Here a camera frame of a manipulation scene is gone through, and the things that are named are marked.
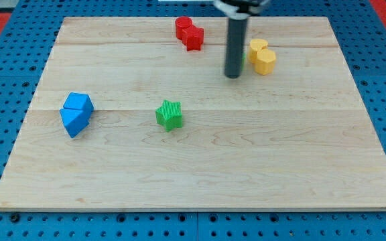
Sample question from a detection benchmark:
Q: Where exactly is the red cylinder block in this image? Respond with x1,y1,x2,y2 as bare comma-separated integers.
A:
175,16,192,40

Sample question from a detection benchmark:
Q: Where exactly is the white and black rod mount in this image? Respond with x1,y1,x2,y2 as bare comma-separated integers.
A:
213,0,271,19

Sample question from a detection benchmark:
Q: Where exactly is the blue triangle block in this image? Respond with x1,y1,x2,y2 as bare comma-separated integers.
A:
60,108,91,138

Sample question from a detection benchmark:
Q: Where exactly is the red star block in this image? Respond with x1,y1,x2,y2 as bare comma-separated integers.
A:
182,25,204,51

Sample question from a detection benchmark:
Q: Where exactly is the yellow heart block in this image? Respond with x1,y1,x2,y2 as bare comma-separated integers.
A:
247,38,268,64

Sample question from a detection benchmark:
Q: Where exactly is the blue cube block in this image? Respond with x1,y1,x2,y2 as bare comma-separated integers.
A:
62,92,94,118

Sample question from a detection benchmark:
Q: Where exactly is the light wooden board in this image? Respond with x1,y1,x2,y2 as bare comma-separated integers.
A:
0,17,386,212

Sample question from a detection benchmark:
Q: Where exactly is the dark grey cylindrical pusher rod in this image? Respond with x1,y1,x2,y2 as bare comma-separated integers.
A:
224,18,248,78

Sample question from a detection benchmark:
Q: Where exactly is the yellow hexagon block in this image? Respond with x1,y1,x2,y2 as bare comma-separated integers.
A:
255,49,276,75

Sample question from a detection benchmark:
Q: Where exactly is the green circle block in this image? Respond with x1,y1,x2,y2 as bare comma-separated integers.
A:
241,53,246,72

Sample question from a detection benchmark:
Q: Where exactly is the green star block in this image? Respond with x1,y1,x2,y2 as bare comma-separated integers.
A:
155,100,183,132

